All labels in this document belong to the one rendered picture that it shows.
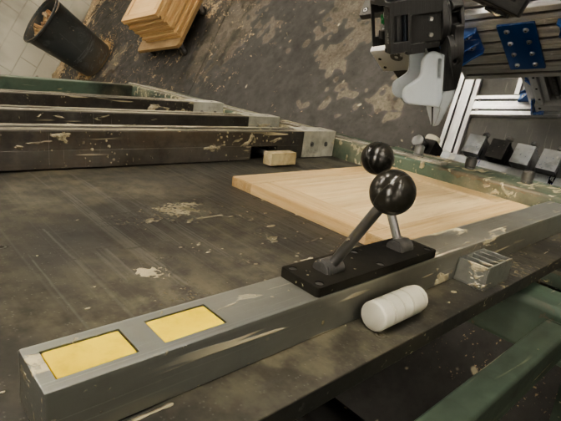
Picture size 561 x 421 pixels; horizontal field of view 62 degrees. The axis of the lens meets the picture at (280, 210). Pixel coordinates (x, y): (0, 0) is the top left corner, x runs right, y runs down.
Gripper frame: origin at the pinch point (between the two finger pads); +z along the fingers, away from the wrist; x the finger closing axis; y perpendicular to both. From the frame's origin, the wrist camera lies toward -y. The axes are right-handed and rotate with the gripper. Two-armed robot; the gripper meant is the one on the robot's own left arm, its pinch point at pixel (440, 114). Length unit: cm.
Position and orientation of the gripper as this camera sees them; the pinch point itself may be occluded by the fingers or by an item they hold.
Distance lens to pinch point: 62.1
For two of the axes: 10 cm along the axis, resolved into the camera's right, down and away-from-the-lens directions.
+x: 1.2, 4.3, -8.9
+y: -9.8, 1.7, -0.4
